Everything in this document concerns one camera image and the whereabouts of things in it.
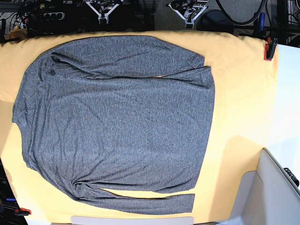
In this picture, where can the grey long-sleeve T-shirt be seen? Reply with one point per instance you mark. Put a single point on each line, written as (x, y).
(118, 122)

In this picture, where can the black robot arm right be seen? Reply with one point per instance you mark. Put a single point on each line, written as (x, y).
(103, 8)

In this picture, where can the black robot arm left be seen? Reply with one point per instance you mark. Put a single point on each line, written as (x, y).
(188, 10)

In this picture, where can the yellow table cloth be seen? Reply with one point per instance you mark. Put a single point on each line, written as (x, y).
(245, 87)

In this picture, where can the black round stand base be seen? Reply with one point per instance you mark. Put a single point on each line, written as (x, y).
(214, 21)

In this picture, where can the white tray edge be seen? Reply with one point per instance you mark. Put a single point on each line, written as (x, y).
(77, 220)

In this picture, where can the black power strip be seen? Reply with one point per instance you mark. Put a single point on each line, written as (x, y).
(52, 16)

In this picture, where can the red black clamp right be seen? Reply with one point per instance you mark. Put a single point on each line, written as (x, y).
(270, 48)

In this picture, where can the red black clamp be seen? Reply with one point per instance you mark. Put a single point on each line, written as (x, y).
(22, 212)
(270, 48)

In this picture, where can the white storage bin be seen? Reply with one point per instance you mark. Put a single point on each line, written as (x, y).
(266, 196)

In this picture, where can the black remote control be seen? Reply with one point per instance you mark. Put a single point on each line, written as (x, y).
(292, 176)

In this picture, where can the red black clamp left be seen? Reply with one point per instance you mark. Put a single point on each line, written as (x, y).
(22, 212)

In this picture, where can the blue clamp handle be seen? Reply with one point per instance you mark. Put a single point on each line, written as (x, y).
(260, 23)

